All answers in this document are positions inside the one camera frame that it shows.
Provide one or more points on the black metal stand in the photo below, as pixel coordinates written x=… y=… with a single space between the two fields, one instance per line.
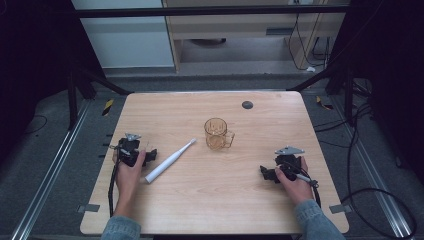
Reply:
x=349 y=96
x=72 y=100

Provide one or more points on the person's right hand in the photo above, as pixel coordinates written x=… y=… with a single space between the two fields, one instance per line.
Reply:
x=296 y=188

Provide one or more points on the light wooden desk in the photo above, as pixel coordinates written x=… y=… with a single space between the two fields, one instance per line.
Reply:
x=240 y=28

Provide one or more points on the black curtain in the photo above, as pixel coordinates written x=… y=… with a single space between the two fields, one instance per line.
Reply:
x=36 y=66
x=390 y=66

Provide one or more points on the yellow black tape strip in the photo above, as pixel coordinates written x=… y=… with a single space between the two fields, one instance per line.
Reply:
x=107 y=107
x=324 y=104

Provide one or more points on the amber transparent cup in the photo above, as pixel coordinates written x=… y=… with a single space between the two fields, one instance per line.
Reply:
x=217 y=135

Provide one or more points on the grey metal table bracket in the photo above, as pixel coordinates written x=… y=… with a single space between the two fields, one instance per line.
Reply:
x=340 y=208
x=88 y=208

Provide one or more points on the white electric toothbrush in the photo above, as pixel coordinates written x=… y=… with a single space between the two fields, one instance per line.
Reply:
x=168 y=162

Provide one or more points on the white plug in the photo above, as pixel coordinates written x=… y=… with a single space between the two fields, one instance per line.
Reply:
x=310 y=69

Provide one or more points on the black horizontal frame bar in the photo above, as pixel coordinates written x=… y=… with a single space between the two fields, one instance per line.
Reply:
x=213 y=11

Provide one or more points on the white cabinet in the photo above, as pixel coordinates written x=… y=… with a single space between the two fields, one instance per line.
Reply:
x=128 y=41

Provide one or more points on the person's left hand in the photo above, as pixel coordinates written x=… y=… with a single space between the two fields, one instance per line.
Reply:
x=128 y=178

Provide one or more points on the aluminium floor rail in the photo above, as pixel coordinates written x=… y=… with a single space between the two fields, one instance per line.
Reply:
x=376 y=173
x=50 y=170

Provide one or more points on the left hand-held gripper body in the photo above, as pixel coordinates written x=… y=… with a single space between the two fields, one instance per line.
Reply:
x=129 y=150

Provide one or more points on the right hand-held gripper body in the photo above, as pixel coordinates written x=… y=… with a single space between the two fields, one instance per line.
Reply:
x=289 y=163

